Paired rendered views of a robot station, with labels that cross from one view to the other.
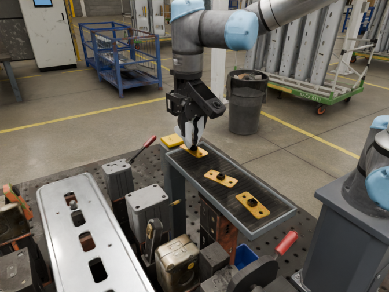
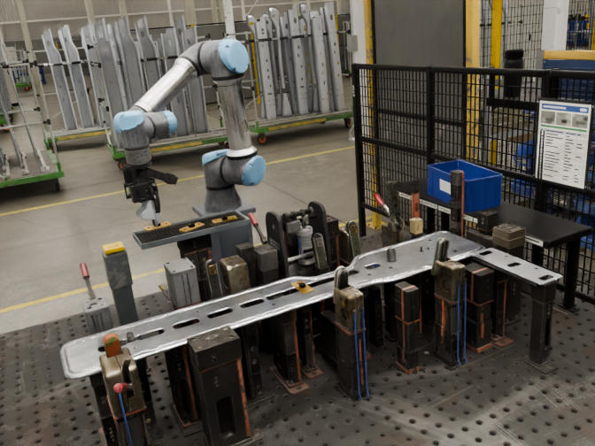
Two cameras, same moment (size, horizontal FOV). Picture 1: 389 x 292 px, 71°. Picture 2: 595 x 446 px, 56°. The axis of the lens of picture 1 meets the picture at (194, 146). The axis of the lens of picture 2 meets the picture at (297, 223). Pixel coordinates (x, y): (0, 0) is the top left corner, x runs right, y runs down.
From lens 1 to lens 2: 1.66 m
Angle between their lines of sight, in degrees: 74
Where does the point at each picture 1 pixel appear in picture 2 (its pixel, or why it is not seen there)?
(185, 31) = (146, 131)
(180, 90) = (139, 179)
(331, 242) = (230, 244)
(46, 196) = (95, 363)
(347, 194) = (220, 207)
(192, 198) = not seen: hidden behind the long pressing
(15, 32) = not seen: outside the picture
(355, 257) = (245, 238)
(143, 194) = (177, 265)
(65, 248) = (189, 331)
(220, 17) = (160, 116)
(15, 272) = (214, 334)
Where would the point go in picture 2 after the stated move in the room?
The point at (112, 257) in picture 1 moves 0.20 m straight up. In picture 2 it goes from (211, 308) to (202, 246)
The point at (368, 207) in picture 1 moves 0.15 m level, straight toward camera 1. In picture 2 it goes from (234, 204) to (258, 211)
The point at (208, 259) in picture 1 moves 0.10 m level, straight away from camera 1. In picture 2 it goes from (248, 247) to (220, 247)
